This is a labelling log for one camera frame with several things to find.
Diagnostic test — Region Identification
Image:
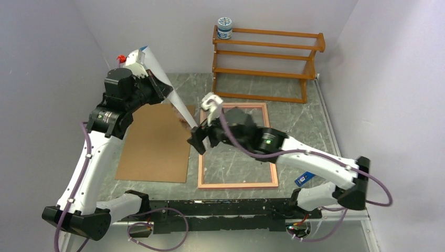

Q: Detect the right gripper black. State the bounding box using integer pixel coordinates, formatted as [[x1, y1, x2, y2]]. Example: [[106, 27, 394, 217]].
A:
[[187, 107, 249, 154]]

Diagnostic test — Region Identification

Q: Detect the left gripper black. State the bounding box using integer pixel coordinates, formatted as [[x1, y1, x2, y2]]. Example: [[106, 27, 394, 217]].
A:
[[125, 69, 173, 112]]

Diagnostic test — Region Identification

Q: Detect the clear frame glazing sheet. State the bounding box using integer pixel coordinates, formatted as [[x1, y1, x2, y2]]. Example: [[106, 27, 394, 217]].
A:
[[203, 108, 273, 185]]

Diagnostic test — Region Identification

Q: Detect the landscape beach photo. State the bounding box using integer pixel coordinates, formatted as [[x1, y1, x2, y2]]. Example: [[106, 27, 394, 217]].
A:
[[140, 46, 197, 129]]

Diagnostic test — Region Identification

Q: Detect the brown frame backing board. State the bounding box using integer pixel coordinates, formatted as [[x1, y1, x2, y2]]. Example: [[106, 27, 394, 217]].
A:
[[115, 104, 190, 183]]

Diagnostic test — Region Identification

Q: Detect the pink wooden picture frame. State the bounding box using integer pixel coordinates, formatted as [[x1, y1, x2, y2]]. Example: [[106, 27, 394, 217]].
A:
[[197, 102, 279, 190]]

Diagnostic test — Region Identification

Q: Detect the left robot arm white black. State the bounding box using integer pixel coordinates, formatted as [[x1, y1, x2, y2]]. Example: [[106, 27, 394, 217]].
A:
[[42, 68, 173, 241]]

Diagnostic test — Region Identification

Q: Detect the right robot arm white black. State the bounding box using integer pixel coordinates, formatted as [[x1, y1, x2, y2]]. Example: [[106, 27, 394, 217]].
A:
[[187, 108, 370, 218]]

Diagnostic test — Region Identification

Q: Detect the orange wooden rack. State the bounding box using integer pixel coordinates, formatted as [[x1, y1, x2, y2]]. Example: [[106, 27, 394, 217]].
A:
[[211, 26, 326, 103]]

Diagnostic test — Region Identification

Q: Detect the blue white lidded jar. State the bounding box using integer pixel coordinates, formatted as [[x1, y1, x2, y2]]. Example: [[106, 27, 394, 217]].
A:
[[217, 17, 233, 39]]

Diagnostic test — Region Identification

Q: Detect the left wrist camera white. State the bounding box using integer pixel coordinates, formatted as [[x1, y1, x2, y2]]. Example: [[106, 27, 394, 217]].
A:
[[116, 49, 148, 78]]

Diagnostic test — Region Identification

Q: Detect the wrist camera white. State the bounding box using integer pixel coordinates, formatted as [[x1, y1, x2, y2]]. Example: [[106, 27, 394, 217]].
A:
[[116, 49, 148, 78], [200, 92, 224, 126]]

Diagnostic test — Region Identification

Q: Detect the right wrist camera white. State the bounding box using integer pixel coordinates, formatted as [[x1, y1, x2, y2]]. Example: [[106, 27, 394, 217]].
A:
[[200, 92, 224, 126]]

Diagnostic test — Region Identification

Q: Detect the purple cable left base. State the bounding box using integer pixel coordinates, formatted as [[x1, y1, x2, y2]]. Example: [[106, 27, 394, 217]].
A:
[[126, 208, 190, 252]]

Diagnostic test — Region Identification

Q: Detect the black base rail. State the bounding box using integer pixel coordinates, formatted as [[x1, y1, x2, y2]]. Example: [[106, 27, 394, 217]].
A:
[[123, 197, 322, 234]]

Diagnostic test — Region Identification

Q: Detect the blue black handled tool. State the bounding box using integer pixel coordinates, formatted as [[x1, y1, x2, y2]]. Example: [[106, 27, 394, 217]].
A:
[[294, 172, 315, 187]]

